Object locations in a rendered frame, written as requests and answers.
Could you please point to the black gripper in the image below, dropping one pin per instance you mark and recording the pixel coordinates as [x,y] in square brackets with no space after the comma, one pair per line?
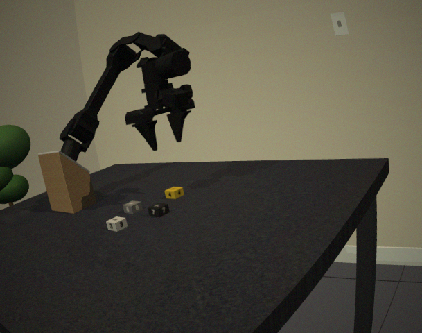
[142,119]

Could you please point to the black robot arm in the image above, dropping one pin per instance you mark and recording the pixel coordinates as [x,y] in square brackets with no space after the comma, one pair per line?
[171,60]

